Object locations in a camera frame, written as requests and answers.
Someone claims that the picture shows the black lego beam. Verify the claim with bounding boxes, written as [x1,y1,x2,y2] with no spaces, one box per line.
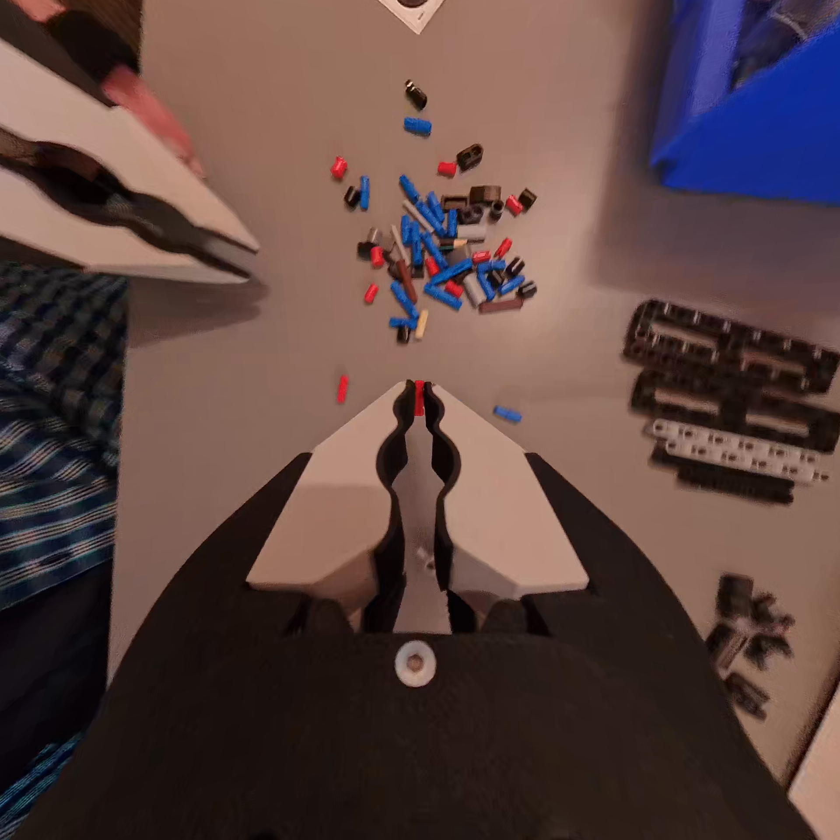
[653,449,796,505]

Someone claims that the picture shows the black lego frame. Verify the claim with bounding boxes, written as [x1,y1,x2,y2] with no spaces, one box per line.
[630,369,829,442]
[622,298,840,396]

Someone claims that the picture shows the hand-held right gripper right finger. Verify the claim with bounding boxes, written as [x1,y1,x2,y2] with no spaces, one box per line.
[423,381,590,635]

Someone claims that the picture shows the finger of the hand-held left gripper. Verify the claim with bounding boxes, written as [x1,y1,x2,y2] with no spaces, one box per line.
[0,39,261,261]
[0,157,253,284]

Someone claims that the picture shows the blue plastic bin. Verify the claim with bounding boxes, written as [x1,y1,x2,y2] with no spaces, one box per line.
[650,0,840,206]

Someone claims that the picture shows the person's left hand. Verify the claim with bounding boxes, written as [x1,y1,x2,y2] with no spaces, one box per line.
[104,64,207,178]

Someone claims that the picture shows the white sticker sheet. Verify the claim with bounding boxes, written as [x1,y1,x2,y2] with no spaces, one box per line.
[379,0,447,35]

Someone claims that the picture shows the light grey lego beam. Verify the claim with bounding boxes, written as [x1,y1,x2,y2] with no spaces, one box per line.
[645,419,829,485]

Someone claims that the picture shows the pile of small lego pieces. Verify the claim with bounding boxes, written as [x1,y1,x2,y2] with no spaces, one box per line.
[356,172,540,345]

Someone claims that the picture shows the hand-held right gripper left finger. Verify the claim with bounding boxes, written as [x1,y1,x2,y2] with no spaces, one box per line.
[246,379,416,635]

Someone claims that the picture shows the person's plaid shirt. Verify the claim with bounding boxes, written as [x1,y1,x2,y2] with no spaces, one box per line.
[0,262,130,837]

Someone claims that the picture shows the heap of black lego connectors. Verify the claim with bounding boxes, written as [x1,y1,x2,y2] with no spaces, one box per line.
[705,573,796,721]

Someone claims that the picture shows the person's dark trousers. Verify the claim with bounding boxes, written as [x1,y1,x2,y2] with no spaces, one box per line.
[0,564,114,788]

